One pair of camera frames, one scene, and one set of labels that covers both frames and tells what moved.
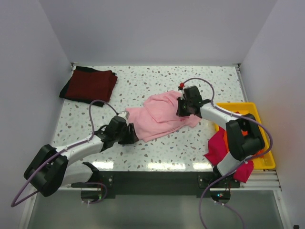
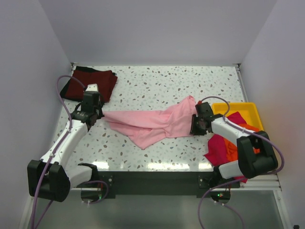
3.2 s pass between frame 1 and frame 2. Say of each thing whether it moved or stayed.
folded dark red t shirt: stayed
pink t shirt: moved
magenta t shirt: stayed
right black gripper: moved
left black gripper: moved
